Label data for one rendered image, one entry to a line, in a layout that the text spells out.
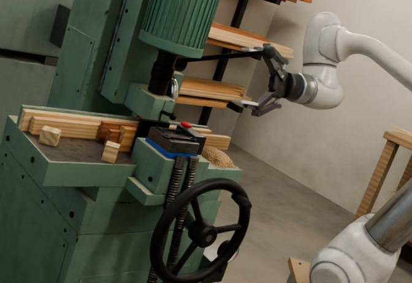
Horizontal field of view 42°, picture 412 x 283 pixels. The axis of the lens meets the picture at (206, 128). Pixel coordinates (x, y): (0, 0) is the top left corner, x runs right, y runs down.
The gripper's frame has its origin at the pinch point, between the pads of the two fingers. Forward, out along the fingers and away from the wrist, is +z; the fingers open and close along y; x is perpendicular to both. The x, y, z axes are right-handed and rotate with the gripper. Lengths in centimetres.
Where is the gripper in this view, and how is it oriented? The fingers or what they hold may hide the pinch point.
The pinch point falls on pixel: (243, 75)
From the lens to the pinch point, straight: 141.3
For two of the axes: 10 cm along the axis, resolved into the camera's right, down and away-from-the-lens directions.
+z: -7.4, -0.9, -6.6
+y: 1.6, -9.9, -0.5
